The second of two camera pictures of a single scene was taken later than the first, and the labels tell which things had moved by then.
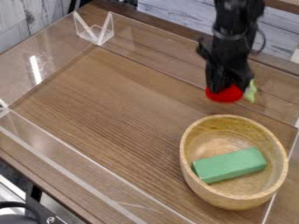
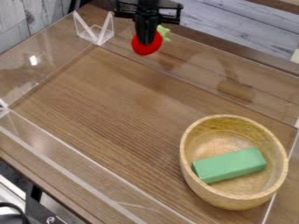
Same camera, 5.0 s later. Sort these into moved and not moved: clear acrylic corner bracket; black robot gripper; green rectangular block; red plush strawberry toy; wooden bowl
Moved: black robot gripper; red plush strawberry toy
Not moved: green rectangular block; wooden bowl; clear acrylic corner bracket
